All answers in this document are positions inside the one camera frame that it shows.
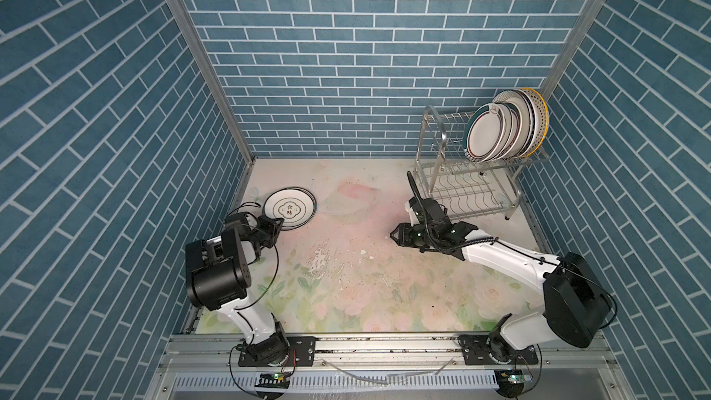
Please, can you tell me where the white plate green red rim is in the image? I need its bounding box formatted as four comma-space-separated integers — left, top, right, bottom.
463, 103, 504, 162

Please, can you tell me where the aluminium right corner post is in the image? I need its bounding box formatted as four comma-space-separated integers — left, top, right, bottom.
539, 0, 607, 101

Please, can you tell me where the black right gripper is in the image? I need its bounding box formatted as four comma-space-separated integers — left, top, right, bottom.
388, 222, 436, 249

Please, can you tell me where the aluminium corner post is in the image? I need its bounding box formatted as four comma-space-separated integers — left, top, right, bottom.
165, 0, 256, 168
539, 0, 607, 101

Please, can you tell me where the white plate ring pattern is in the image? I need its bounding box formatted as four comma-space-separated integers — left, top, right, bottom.
263, 187, 318, 231

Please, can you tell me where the black corrugated right cable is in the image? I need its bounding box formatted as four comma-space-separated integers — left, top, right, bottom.
406, 170, 498, 254

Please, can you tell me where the left base circuit board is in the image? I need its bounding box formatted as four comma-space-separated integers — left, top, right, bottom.
255, 373, 292, 391

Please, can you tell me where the aluminium left corner post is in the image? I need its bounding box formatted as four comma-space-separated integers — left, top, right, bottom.
165, 0, 256, 168

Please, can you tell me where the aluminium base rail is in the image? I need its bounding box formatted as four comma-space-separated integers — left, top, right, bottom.
147, 333, 633, 399

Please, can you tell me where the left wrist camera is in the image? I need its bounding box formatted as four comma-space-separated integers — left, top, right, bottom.
223, 212, 251, 235

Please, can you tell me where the base circuit board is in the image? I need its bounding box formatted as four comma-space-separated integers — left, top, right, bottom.
494, 370, 533, 399
255, 373, 292, 391

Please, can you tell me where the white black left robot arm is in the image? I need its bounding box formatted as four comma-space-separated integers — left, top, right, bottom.
184, 212, 290, 367

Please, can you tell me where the right base circuit board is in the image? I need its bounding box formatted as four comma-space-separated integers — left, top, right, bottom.
494, 370, 533, 399

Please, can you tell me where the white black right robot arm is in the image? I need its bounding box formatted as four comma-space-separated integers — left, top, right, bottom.
390, 222, 618, 365

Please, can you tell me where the stainless steel dish rack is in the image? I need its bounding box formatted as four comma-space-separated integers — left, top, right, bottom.
413, 106, 550, 220

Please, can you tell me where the yellow rimmed rear plate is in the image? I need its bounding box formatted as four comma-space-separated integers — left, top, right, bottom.
520, 88, 550, 157

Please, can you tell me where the white plates stack middle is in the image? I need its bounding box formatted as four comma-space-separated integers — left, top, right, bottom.
494, 90, 536, 159

